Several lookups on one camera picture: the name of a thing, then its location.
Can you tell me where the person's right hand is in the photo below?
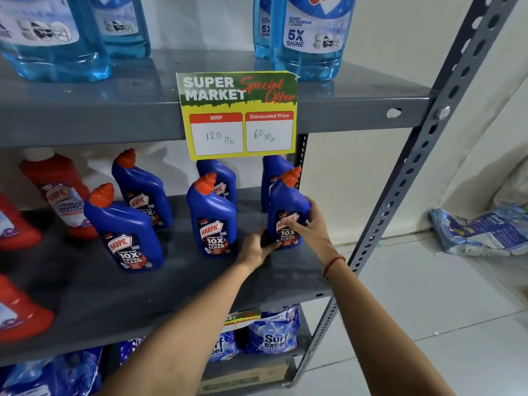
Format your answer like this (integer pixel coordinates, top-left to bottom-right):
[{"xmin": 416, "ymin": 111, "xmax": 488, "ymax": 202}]
[{"xmin": 284, "ymin": 196, "xmax": 340, "ymax": 267}]

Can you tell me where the person's left hand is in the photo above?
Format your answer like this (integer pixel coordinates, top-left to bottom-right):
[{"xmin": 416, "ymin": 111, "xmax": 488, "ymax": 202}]
[{"xmin": 235, "ymin": 232, "xmax": 282, "ymax": 272}]

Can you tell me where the blue toilet cleaner bottle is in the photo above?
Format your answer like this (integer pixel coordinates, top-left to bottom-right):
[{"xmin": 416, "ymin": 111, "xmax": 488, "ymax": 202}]
[{"xmin": 266, "ymin": 166, "xmax": 311, "ymax": 250}]

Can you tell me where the person's right forearm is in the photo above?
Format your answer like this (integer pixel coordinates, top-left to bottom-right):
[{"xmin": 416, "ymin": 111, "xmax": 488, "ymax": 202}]
[{"xmin": 323, "ymin": 259, "xmax": 457, "ymax": 396}]

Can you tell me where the person's left forearm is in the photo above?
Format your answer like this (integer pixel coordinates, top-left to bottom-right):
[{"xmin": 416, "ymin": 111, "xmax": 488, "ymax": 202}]
[{"xmin": 97, "ymin": 260, "xmax": 265, "ymax": 396}]

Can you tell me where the small yellow green shelf card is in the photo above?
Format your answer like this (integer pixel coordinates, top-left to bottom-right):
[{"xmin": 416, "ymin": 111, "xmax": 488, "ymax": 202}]
[{"xmin": 223, "ymin": 309, "xmax": 262, "ymax": 331}]

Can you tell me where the blue detergent packet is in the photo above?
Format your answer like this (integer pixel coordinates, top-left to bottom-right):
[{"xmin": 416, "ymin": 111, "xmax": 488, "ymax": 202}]
[
  {"xmin": 119, "ymin": 337, "xmax": 146, "ymax": 364},
  {"xmin": 0, "ymin": 357, "xmax": 55, "ymax": 396},
  {"xmin": 53, "ymin": 346, "xmax": 104, "ymax": 396},
  {"xmin": 208, "ymin": 326, "xmax": 241, "ymax": 364},
  {"xmin": 246, "ymin": 304, "xmax": 301, "ymax": 355}
]

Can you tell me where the brown cardboard box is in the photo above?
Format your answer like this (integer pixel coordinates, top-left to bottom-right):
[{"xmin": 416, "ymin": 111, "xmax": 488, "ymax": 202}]
[{"xmin": 196, "ymin": 358, "xmax": 290, "ymax": 395}]

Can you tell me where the green yellow price sign card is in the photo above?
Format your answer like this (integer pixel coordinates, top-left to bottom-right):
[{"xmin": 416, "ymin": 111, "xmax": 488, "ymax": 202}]
[{"xmin": 176, "ymin": 71, "xmax": 299, "ymax": 161}]

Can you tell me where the group of blue cleaner bottles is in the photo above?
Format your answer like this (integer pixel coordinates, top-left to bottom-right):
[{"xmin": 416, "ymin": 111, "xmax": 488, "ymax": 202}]
[{"xmin": 84, "ymin": 148, "xmax": 295, "ymax": 273}]

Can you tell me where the large blue glass cleaner bottle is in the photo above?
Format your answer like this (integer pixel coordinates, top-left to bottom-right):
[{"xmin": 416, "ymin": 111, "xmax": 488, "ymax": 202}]
[
  {"xmin": 270, "ymin": 0, "xmax": 358, "ymax": 82},
  {"xmin": 253, "ymin": 0, "xmax": 273, "ymax": 60},
  {"xmin": 0, "ymin": 0, "xmax": 111, "ymax": 83},
  {"xmin": 88, "ymin": 0, "xmax": 152, "ymax": 60}
]

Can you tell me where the crumpled blue plastic bag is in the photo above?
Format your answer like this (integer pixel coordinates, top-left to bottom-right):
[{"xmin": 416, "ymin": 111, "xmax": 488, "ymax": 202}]
[{"xmin": 428, "ymin": 204, "xmax": 528, "ymax": 257}]

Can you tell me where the grey metal shelving rack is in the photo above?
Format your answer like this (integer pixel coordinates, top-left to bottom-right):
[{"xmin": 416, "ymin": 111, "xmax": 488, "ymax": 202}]
[{"xmin": 0, "ymin": 0, "xmax": 523, "ymax": 388}]

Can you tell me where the red cleaner bottle white cap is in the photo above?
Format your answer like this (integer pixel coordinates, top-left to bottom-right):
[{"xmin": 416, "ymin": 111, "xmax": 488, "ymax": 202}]
[{"xmin": 20, "ymin": 148, "xmax": 99, "ymax": 240}]

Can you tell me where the white sack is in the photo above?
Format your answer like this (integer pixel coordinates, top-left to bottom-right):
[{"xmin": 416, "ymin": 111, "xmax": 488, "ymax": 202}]
[{"xmin": 490, "ymin": 156, "xmax": 528, "ymax": 211}]

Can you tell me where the red thread bracelet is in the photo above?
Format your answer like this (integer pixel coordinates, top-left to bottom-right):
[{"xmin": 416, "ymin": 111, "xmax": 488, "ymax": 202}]
[{"xmin": 323, "ymin": 255, "xmax": 347, "ymax": 280}]

